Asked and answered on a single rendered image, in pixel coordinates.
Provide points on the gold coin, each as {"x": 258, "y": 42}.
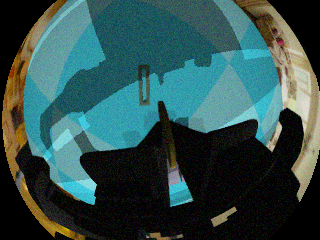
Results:
{"x": 164, "y": 118}

